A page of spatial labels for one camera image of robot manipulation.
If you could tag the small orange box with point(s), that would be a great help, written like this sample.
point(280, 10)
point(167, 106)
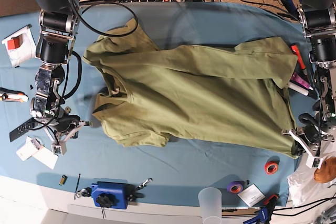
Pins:
point(13, 43)

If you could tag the white card box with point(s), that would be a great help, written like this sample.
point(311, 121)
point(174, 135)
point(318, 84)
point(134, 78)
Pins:
point(31, 146)

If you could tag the orange white utility knife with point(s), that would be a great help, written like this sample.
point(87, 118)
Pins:
point(13, 96)

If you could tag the brown bread roll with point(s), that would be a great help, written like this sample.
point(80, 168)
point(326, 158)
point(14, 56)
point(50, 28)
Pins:
point(327, 172)

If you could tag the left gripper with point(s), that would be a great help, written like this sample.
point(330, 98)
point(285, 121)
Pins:
point(312, 136)

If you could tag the blue clamp mount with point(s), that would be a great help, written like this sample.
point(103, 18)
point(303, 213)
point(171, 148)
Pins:
point(112, 195)

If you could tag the orange tape roll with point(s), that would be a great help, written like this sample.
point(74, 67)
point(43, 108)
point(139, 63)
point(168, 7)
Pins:
point(271, 167)

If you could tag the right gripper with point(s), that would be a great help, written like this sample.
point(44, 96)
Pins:
point(61, 129)

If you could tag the translucent plastic cup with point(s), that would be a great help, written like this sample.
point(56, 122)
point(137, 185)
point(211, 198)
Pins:
point(210, 201)

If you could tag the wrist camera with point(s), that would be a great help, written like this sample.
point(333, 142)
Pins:
point(314, 161)
point(59, 148)

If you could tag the silver carabiner clip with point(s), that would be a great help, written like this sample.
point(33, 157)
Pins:
point(144, 183)

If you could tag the olive green t-shirt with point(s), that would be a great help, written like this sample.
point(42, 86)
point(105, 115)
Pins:
point(233, 95)

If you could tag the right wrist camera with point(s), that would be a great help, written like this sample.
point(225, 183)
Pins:
point(59, 148)

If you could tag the blue spring clamp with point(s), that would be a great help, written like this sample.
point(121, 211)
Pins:
point(265, 212)

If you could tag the black remote control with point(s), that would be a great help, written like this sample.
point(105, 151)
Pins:
point(22, 129)

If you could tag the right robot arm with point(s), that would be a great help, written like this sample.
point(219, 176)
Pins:
point(59, 24)

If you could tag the black zip tie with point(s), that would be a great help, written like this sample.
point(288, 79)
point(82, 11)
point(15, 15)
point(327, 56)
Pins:
point(76, 188)

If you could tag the pink tube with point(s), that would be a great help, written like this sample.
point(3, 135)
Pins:
point(296, 79)

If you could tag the small green battery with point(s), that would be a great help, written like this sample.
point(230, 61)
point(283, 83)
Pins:
point(63, 180)

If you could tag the purple tape roll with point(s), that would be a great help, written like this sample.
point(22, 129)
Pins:
point(235, 187)

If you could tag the white printed card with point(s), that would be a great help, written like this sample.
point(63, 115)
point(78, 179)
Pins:
point(251, 195)

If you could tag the white plastic bag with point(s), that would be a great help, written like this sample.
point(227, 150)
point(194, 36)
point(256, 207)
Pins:
point(302, 185)

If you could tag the blue black bar clamp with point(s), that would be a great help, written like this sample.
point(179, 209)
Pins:
point(291, 9)

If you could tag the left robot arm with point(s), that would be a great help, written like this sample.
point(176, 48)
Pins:
point(318, 20)

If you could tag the white paper card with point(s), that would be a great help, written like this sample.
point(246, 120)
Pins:
point(47, 157)

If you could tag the orange handled screwdriver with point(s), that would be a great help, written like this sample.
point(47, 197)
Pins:
point(301, 64)

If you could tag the white lint roller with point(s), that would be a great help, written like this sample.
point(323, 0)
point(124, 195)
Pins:
point(302, 91)

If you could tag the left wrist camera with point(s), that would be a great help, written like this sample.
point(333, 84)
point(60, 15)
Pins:
point(314, 161)

